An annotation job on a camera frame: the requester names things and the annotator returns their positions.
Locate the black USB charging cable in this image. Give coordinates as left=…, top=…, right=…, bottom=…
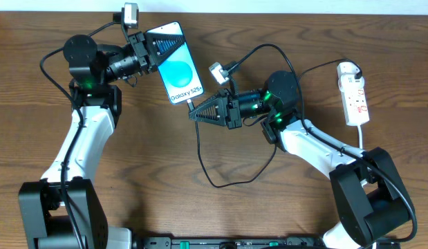
left=185, top=59, right=363, bottom=190

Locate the white USB charger adapter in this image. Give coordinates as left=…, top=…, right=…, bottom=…
left=337, top=62, right=360, bottom=78

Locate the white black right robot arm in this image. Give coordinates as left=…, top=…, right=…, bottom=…
left=189, top=71, right=417, bottom=248

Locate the blue Galaxy smartphone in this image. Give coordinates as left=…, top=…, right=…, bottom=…
left=146, top=21, right=204, bottom=104

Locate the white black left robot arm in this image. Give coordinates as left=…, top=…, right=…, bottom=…
left=18, top=30, right=186, bottom=248

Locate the white power strip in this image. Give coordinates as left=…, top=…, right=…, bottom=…
left=338, top=74, right=370, bottom=126

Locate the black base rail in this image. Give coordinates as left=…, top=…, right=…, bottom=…
left=131, top=237, right=326, bottom=249

